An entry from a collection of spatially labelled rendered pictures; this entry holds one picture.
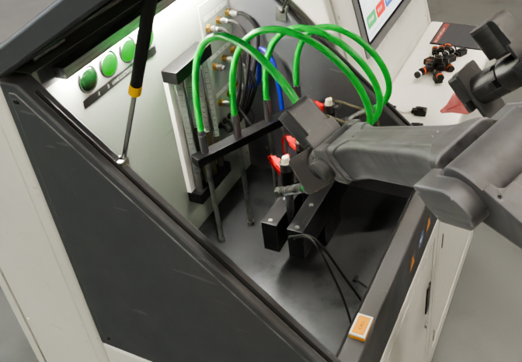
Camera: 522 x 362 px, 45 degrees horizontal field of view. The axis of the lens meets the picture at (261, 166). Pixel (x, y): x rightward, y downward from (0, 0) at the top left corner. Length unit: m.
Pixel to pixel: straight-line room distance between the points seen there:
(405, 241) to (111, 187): 0.64
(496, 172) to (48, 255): 1.03
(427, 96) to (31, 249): 1.08
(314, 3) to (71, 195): 0.72
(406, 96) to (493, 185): 1.32
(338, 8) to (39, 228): 0.84
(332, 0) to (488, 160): 1.09
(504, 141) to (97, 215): 0.79
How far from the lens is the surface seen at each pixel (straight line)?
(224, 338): 1.18
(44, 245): 1.33
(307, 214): 1.39
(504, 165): 0.49
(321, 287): 1.44
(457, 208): 0.49
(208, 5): 1.49
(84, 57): 1.13
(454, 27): 2.17
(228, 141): 1.43
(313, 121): 0.89
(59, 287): 1.42
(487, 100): 1.18
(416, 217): 1.43
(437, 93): 1.80
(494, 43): 1.12
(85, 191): 1.11
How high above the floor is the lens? 1.89
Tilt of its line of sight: 36 degrees down
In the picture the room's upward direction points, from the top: 7 degrees counter-clockwise
